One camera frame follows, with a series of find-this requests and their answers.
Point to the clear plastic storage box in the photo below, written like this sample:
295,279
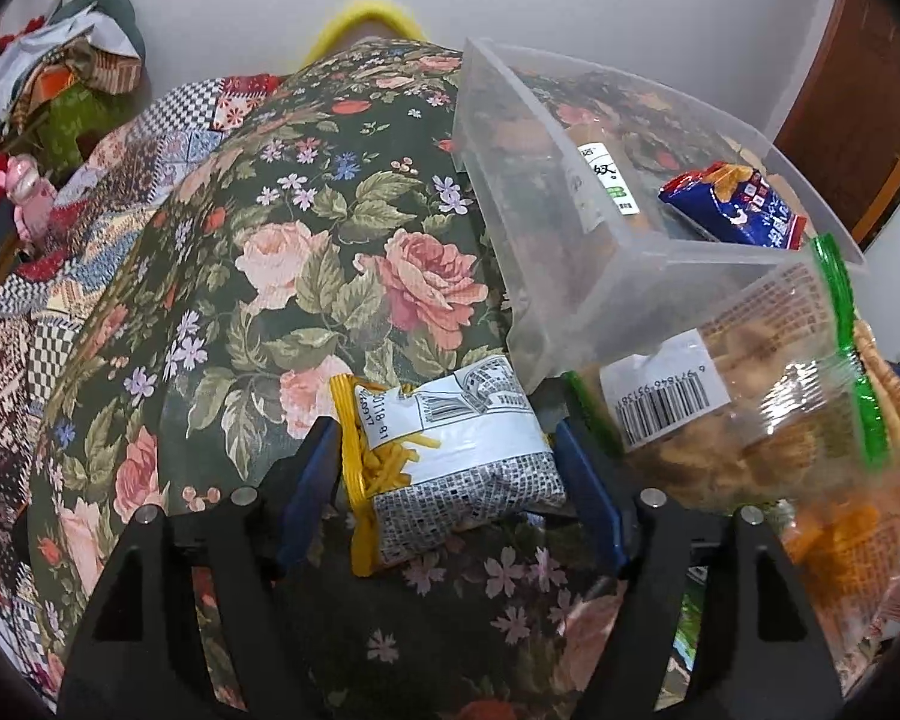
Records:
570,195

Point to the yellow pillow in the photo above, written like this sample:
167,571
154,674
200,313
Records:
364,26

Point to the orange snack packet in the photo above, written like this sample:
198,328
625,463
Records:
847,547

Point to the yellow grey snack packet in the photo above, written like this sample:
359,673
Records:
450,457

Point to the brown snack with white label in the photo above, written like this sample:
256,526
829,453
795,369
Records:
604,180

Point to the dark floral blanket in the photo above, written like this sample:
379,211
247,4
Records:
300,330

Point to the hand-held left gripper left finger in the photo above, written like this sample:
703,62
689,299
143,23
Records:
309,481

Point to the patchwork quilt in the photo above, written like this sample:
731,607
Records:
82,225

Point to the pink toy figure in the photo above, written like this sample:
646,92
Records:
26,191

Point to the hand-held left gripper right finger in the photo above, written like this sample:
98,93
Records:
586,481

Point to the brown wooden door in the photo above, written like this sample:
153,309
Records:
859,82

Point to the pile of clothes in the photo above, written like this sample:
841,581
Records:
52,67

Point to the blue red snack packet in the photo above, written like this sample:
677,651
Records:
735,204

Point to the clear green-edged snack bag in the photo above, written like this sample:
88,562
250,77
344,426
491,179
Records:
750,390

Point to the round cracker pack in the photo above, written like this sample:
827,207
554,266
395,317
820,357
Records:
885,382

